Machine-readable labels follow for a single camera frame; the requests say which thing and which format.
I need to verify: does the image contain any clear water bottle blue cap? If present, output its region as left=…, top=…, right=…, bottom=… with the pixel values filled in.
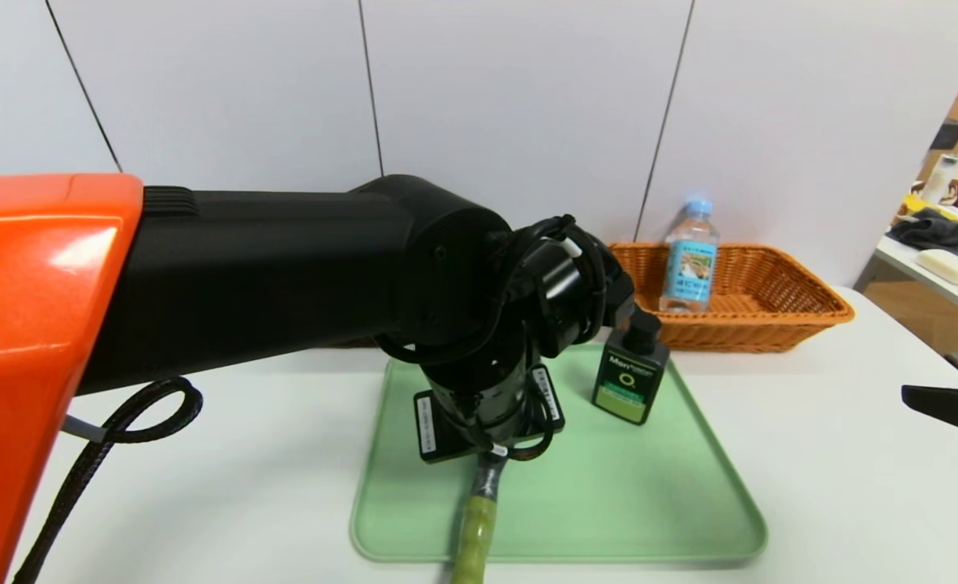
left=659, top=198, right=721, bottom=314

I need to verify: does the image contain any grey brush with green handle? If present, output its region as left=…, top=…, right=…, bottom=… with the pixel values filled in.
left=449, top=451, right=506, bottom=584

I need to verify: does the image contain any orange wicker basket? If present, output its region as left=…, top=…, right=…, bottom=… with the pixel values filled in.
left=608, top=242, right=857, bottom=354

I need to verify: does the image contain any black pump bottle green label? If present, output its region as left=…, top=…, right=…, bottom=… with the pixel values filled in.
left=591, top=311, right=671, bottom=427

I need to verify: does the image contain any light green plastic tray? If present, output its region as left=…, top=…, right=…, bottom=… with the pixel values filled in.
left=350, top=344, right=768, bottom=565

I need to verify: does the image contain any dark grey cloth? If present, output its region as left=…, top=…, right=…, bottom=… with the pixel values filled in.
left=886, top=209, right=958, bottom=275

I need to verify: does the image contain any white soap block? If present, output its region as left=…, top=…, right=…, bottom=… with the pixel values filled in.
left=913, top=249, right=958, bottom=287

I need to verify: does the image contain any white plastic bottle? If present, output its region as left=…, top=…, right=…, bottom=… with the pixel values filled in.
left=919, top=154, right=956, bottom=208

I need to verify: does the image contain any thin black left wrist cable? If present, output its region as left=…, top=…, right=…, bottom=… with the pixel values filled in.
left=446, top=214, right=609, bottom=464

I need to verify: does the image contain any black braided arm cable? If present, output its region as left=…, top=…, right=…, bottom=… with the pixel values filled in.
left=12, top=376, right=204, bottom=584

